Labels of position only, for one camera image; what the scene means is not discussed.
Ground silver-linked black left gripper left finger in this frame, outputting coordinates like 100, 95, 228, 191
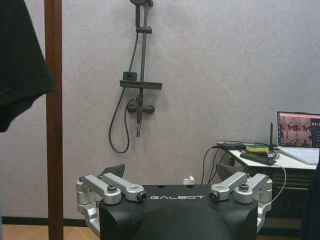
75, 163, 148, 233

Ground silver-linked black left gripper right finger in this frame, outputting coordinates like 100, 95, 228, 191
209, 163, 274, 233

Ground black garment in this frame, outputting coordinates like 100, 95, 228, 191
0, 0, 56, 133

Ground flat black device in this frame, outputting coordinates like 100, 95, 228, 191
240, 151, 279, 166

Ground black drawer cabinet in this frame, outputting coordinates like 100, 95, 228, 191
271, 169, 312, 222

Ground yellow green sponge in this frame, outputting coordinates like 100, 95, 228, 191
245, 143, 270, 154

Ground white table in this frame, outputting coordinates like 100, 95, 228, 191
228, 147, 320, 171

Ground black power adapter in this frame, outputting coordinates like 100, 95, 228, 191
216, 141, 247, 151

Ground black stick antenna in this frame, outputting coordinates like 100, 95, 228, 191
269, 121, 275, 152

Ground open silver laptop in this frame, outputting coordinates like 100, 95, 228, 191
276, 111, 320, 165

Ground brown wooden rack pole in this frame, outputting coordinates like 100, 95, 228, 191
44, 0, 64, 240

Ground grey shower mixer tap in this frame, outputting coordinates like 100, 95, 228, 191
126, 97, 155, 138

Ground grey shower shelf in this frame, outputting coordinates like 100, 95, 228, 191
119, 71, 164, 91

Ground white cable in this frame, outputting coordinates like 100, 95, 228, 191
271, 162, 287, 204

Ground black cable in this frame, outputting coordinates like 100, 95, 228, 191
201, 143, 247, 185

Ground grey shower riser rail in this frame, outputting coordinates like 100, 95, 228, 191
136, 3, 153, 101

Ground grey hand shower with hose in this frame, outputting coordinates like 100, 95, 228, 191
108, 0, 154, 154

